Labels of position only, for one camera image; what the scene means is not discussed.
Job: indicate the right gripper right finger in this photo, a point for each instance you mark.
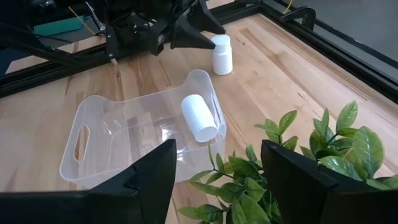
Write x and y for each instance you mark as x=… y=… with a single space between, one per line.
x=298 y=193

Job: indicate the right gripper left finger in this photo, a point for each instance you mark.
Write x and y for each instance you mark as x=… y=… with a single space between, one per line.
x=140 y=193

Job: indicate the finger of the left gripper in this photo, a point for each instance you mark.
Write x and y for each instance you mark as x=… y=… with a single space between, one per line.
x=186 y=37
x=206 y=18

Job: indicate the white pill bottle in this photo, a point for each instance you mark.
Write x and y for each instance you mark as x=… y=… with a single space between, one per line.
x=222 y=59
x=199 y=118

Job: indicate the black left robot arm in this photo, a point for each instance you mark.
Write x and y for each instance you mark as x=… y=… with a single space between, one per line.
x=140 y=4

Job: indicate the clear plastic basket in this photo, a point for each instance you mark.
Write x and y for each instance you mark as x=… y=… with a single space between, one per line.
x=140 y=105

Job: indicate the teal flat panel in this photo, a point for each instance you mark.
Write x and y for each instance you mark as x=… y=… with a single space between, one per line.
x=59 y=25

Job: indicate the green plant in white pot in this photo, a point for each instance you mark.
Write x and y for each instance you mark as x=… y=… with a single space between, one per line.
x=367 y=149

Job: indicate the black clamp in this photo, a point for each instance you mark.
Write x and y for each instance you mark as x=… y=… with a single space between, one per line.
x=300 y=14

